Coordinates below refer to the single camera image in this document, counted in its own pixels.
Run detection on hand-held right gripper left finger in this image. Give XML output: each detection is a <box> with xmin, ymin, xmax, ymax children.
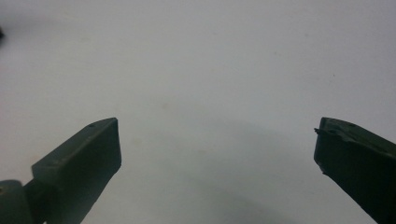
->
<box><xmin>30</xmin><ymin>117</ymin><xmax>122</xmax><ymax>224</ymax></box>

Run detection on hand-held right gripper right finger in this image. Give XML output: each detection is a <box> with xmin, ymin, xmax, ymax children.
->
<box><xmin>313</xmin><ymin>117</ymin><xmax>396</xmax><ymax>224</ymax></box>

